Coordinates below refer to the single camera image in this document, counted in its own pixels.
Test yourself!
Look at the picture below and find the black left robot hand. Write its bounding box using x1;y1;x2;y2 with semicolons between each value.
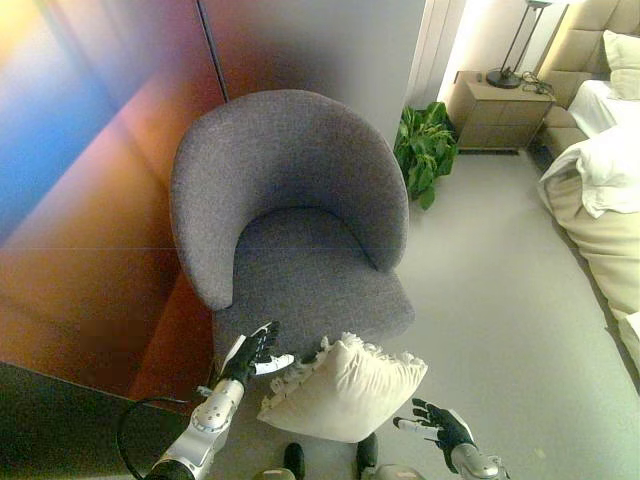
220;320;297;385

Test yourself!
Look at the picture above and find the black robot foot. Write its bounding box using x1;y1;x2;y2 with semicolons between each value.
356;432;380;476
283;442;306;480

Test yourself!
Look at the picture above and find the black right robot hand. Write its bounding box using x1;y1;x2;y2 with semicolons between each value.
393;397;477;474

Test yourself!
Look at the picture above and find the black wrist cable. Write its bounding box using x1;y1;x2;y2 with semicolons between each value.
116;385;214;479

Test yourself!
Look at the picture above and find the dark wooden desk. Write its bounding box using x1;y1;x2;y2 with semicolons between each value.
0;360;191;480

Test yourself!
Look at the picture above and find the grey fabric tub armchair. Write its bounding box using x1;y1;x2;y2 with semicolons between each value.
170;89;416;372

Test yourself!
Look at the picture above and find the silver right robot leg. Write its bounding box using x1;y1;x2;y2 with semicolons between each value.
373;463;426;480

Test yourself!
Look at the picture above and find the cream bed pillow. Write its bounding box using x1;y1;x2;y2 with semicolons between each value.
602;29;640;101

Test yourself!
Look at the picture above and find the black right robot foot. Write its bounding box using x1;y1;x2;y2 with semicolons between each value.
356;432;380;476

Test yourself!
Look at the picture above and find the silver left robot leg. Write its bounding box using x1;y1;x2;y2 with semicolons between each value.
251;466;296;480

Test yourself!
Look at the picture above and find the black left robot foot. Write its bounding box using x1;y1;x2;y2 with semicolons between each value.
283;442;306;480

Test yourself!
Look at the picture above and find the bed with cream duvet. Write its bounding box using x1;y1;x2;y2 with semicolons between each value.
538;79;640;374

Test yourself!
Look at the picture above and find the black floor lamp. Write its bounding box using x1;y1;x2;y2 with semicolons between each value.
486;0;554;90

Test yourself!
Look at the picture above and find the beige wooden nightstand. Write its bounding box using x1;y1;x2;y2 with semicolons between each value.
446;70;557;154

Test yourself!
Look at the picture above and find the green potted plant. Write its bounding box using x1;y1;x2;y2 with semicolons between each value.
393;101;460;211

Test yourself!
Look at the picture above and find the cream fringed pillow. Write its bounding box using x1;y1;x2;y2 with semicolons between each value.
256;331;430;445

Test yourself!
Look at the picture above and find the silver robot leg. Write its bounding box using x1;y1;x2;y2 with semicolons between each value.
251;466;296;480
373;463;426;480

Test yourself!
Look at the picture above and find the beige padded headboard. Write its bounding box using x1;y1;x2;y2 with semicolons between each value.
537;0;640;147

